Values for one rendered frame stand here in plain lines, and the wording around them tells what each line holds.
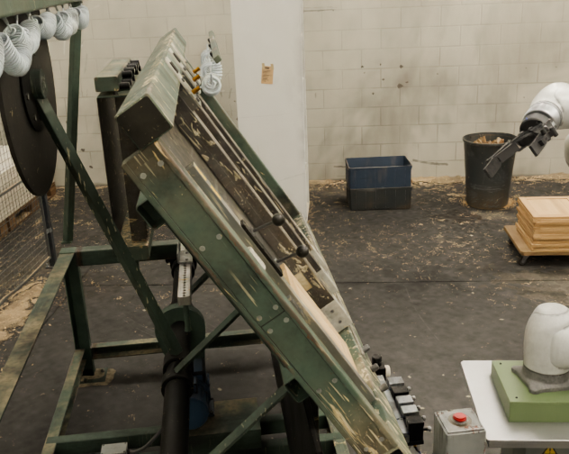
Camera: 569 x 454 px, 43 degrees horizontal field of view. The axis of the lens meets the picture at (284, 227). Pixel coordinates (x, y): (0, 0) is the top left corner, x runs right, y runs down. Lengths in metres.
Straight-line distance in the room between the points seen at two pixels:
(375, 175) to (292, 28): 1.61
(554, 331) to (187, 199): 1.35
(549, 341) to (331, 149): 5.56
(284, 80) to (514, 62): 2.67
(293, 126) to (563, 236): 2.41
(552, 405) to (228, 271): 1.25
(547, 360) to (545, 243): 3.19
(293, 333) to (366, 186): 5.02
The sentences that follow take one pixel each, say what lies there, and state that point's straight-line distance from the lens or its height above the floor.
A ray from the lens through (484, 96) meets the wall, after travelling 7.90.
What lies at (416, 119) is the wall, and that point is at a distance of 7.83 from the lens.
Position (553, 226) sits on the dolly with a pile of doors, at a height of 0.33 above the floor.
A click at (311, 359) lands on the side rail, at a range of 1.96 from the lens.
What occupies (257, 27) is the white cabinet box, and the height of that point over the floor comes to 1.76.
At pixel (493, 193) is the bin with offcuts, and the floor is 0.17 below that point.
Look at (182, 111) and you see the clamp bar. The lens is 2.46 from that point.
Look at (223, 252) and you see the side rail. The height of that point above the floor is 1.54.
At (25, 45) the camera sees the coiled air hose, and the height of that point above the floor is 2.01.
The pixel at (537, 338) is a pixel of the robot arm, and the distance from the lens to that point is 2.57.
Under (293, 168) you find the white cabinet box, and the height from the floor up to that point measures 0.52.
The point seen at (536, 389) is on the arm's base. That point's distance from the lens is 2.61.
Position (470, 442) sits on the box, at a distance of 2.23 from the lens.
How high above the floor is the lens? 2.19
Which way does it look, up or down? 20 degrees down
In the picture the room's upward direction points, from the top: 3 degrees counter-clockwise
